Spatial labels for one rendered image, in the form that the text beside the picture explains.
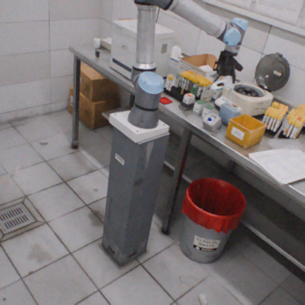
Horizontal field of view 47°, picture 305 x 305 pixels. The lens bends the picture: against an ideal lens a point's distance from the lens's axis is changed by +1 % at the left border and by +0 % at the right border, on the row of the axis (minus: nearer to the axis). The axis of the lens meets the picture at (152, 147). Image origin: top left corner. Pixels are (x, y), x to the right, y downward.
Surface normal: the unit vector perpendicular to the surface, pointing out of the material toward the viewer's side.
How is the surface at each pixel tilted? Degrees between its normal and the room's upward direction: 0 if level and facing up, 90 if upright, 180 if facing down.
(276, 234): 0
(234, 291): 0
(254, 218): 0
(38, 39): 90
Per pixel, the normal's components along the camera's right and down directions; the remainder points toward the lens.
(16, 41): 0.65, 0.49
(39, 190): 0.14, -0.83
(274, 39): -0.74, 0.27
